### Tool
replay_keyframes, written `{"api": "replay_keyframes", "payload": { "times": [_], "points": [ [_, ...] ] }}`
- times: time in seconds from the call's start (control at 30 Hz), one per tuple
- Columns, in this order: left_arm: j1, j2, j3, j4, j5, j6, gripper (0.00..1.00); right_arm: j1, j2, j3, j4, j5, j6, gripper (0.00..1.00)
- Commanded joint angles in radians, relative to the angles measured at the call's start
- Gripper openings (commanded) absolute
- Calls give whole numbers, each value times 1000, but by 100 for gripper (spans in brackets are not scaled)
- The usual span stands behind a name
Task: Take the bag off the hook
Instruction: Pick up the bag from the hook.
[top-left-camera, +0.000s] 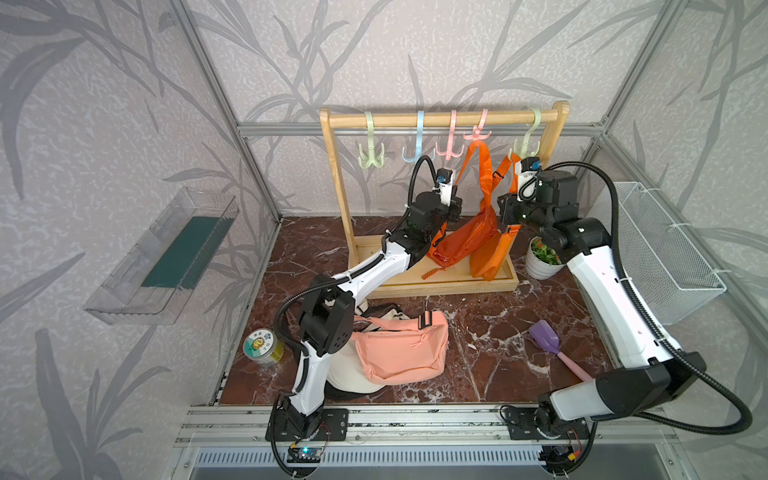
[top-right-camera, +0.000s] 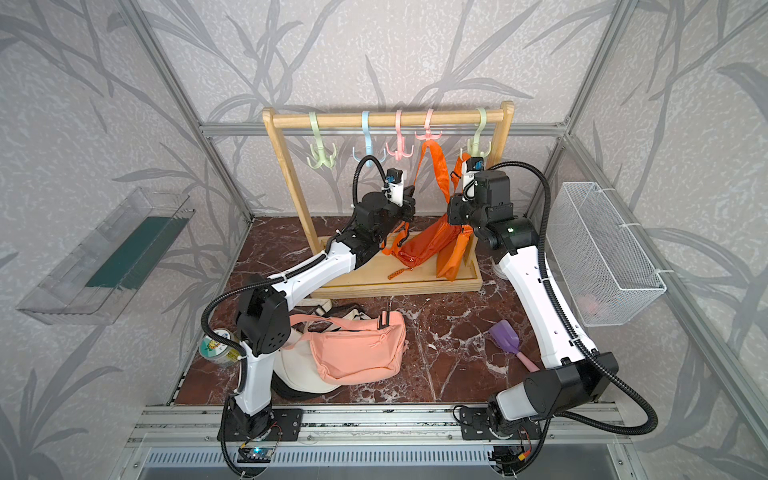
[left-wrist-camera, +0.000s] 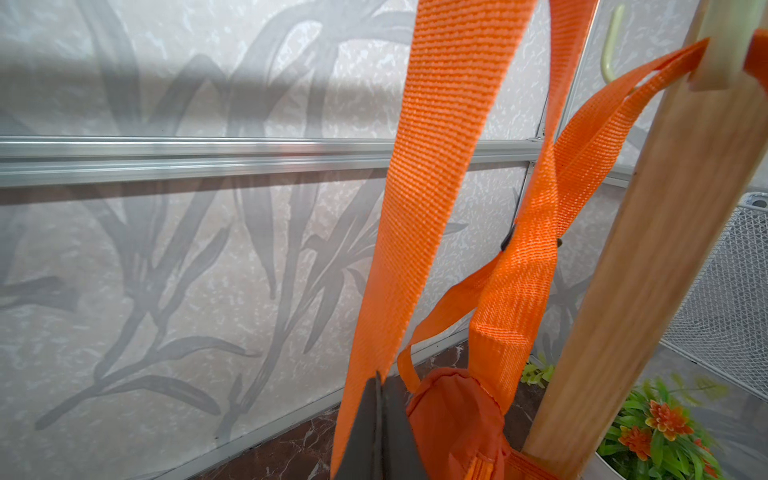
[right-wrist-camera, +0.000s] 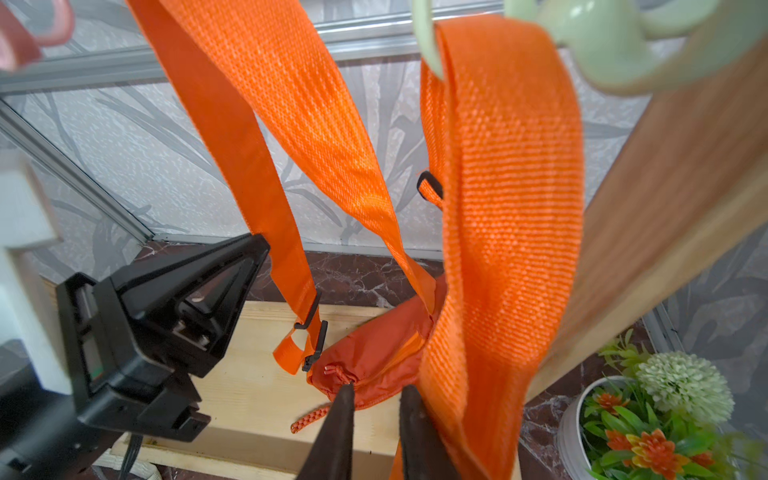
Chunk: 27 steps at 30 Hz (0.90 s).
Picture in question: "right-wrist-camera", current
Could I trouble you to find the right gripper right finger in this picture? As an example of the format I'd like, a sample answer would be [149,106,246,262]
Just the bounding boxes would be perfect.
[399,385,459,480]

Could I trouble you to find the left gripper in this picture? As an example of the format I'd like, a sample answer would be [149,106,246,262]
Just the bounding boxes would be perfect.
[1,234,270,479]

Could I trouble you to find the potted flower plant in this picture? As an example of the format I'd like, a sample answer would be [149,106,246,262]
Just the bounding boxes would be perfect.
[556,332,767,480]

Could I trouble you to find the wooden hanging rack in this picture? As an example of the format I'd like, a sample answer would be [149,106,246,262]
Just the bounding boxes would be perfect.
[140,41,767,479]

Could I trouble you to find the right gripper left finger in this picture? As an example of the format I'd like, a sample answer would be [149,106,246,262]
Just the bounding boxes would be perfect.
[296,384,355,480]

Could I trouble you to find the light orange sling bag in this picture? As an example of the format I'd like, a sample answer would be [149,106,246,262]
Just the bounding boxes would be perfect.
[418,15,585,479]

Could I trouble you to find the right green hook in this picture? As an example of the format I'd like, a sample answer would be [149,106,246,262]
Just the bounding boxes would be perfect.
[410,0,768,97]

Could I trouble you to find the dark orange sling bag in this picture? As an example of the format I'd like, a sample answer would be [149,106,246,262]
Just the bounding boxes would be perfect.
[129,1,445,410]

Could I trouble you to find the left pink hook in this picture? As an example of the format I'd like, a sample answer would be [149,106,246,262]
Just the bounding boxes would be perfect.
[1,0,75,72]

